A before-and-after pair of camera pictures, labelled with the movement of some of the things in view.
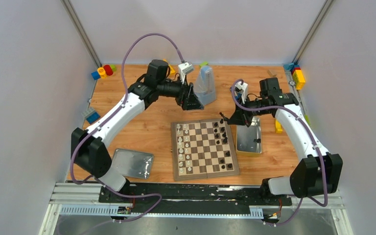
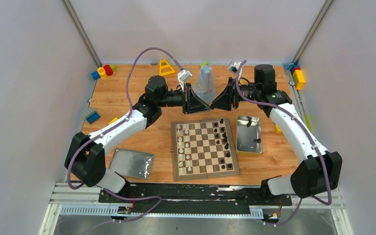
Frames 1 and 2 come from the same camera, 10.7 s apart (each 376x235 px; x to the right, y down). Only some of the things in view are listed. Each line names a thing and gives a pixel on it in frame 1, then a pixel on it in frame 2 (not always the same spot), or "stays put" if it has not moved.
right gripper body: (246, 115) to (232, 96)
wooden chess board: (202, 149) stays put
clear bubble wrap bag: (204, 86) stays put
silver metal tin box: (246, 146) stays put
